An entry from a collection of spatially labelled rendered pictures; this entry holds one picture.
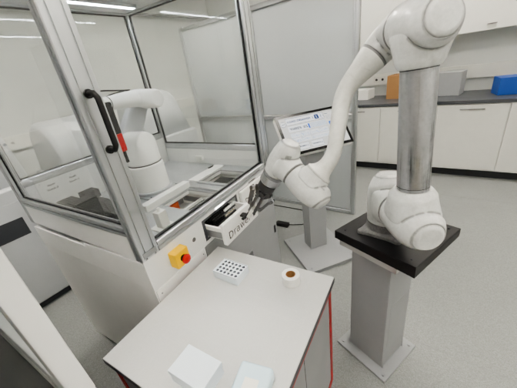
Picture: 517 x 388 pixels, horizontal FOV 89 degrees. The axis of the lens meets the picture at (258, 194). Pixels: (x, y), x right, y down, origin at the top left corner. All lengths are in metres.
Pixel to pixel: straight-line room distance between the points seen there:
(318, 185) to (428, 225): 0.36
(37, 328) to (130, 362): 0.42
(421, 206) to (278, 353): 0.64
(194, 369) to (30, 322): 0.42
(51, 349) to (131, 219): 0.45
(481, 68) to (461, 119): 0.81
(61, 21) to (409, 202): 1.12
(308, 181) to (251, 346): 0.57
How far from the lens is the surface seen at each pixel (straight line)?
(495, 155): 3.97
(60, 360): 0.78
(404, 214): 1.00
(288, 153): 0.98
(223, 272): 1.16
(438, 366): 1.91
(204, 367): 0.89
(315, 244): 2.41
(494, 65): 4.42
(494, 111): 3.83
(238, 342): 0.97
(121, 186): 0.98
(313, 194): 0.94
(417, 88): 0.91
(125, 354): 1.09
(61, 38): 0.94
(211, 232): 1.28
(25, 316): 0.70
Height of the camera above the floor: 1.54
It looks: 26 degrees down
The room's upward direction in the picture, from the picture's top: 9 degrees counter-clockwise
